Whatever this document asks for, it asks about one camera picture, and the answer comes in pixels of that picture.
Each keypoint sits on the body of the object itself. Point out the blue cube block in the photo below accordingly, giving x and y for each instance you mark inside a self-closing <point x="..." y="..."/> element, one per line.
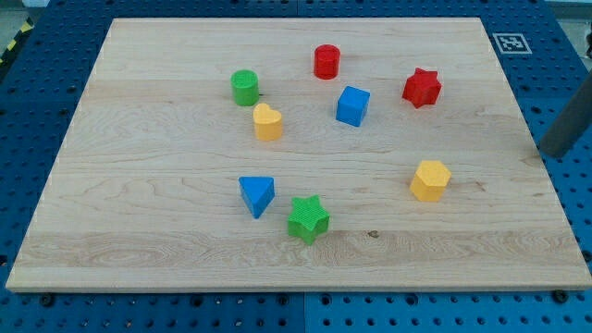
<point x="352" y="106"/>

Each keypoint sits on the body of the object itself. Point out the wooden board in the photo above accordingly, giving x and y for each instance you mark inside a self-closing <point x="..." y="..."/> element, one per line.
<point x="144" y="194"/>

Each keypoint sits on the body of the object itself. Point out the yellow hexagon block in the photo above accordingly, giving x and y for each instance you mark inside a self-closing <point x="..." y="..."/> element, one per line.
<point x="430" y="180"/>

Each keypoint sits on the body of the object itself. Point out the blue triangle block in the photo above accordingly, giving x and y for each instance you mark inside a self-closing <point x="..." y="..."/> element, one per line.
<point x="257" y="193"/>

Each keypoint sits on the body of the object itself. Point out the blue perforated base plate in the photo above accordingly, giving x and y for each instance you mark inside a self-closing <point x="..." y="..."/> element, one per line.
<point x="46" y="60"/>

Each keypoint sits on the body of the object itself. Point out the red cylinder block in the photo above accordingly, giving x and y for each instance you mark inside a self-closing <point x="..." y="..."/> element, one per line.
<point x="326" y="61"/>

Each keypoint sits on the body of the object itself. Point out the green cylinder block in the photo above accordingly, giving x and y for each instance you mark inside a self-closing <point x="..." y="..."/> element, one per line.
<point x="244" y="86"/>

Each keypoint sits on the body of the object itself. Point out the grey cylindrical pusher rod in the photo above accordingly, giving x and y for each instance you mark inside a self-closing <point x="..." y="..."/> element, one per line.
<point x="571" y="123"/>

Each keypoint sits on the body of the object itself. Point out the red star block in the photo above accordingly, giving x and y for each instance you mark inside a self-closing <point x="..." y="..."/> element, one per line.
<point x="422" y="88"/>

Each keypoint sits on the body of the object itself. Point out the yellow heart block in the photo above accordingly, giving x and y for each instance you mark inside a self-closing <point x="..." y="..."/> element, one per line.
<point x="267" y="122"/>

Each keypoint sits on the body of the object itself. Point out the green star block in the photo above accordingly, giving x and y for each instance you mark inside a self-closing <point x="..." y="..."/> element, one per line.
<point x="308" y="219"/>

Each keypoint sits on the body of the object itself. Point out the white fiducial marker tag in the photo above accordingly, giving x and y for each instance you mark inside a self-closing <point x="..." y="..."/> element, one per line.
<point x="512" y="43"/>

